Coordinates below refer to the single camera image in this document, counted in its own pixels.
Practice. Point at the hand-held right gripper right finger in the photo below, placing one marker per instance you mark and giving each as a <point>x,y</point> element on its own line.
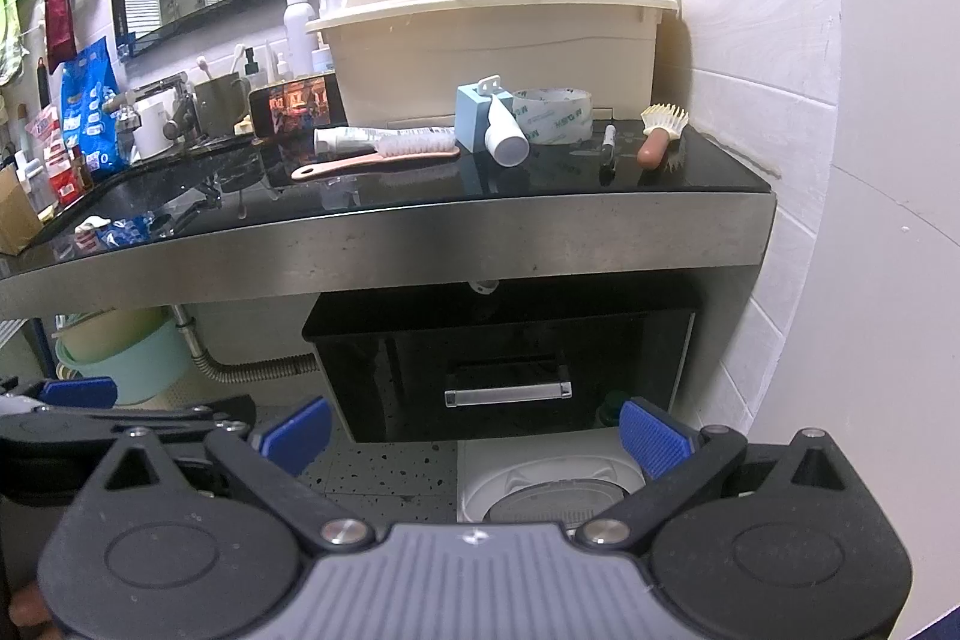
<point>654,437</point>

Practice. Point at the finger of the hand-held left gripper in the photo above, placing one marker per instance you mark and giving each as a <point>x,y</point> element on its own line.
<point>180,419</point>
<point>76,392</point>

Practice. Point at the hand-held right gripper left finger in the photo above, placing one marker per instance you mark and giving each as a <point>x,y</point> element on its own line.
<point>296,436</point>

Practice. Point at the black drawer cabinet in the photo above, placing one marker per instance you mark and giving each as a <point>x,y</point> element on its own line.
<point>510,340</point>

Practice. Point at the pink bottle brush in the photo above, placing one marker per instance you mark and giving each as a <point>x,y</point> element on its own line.
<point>375,157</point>

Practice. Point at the black desktop counter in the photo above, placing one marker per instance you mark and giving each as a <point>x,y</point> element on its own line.
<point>525,184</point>

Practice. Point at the green plastic basin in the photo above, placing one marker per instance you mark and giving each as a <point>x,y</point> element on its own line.
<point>142,362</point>

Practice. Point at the beige plastic basin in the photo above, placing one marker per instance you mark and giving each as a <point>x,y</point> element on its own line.
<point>105,325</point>

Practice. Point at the white round appliance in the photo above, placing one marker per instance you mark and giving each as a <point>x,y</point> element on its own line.
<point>547,482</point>

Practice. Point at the blue wrapper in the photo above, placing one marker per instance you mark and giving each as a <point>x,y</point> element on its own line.
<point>127,231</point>

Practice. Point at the cardboard box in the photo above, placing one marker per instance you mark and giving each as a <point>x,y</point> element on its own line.
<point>16,212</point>

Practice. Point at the white plastic hook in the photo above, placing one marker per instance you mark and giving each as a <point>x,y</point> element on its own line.
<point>482,287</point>

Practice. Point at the red packets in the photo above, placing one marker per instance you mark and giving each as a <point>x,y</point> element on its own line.
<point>56,160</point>

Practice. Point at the white mug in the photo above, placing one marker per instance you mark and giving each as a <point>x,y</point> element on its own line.
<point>154,130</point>

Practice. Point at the blue snack bag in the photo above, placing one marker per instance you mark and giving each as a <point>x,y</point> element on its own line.
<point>94,108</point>

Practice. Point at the black marker pen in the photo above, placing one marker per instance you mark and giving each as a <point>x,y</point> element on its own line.
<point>608,149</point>

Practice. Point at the white toothpaste tube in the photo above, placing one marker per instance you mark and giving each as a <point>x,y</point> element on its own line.
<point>345,139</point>

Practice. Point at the metal faucet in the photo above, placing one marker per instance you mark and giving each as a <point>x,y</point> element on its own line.
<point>169,93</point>

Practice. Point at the metal cup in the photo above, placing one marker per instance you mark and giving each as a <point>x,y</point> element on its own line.
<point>221,106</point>

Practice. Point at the white plastic bottle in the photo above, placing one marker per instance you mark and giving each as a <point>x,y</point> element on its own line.
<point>506,141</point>

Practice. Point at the smartphone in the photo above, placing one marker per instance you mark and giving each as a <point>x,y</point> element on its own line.
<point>296,104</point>

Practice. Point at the clear tape roll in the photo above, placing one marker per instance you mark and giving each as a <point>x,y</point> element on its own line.
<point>559,115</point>

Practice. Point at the green hanging cloth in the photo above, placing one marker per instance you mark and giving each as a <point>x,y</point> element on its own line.
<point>9,36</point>

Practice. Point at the light blue box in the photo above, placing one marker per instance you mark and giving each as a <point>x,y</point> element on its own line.
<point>471,119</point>

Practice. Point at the red hanging cloth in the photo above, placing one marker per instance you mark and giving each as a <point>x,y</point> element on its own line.
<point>58,3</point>

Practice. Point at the tall white bottle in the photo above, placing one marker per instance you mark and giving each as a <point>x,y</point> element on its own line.
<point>300,36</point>

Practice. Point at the beige dish rack tub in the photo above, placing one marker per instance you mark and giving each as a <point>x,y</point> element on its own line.
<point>465,55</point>

